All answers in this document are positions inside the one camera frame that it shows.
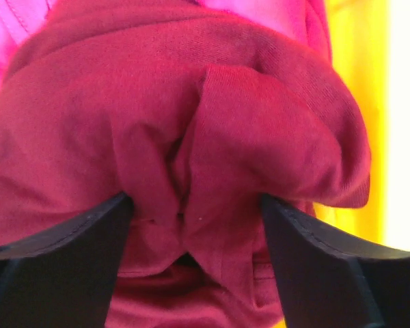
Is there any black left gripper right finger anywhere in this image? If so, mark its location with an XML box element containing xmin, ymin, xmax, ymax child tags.
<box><xmin>261</xmin><ymin>195</ymin><xmax>410</xmax><ymax>328</ymax></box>

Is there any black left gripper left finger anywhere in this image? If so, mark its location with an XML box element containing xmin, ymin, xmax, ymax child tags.
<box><xmin>0</xmin><ymin>194</ymin><xmax>133</xmax><ymax>328</ymax></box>

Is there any dark red t-shirt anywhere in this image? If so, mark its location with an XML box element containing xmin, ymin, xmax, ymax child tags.
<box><xmin>0</xmin><ymin>1</ymin><xmax>370</xmax><ymax>327</ymax></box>

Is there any yellow plastic bin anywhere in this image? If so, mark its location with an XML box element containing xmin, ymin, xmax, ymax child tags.
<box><xmin>314</xmin><ymin>1</ymin><xmax>389</xmax><ymax>243</ymax></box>

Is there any pink t-shirt in bin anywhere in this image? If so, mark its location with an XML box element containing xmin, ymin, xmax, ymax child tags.
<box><xmin>0</xmin><ymin>0</ymin><xmax>308</xmax><ymax>107</ymax></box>

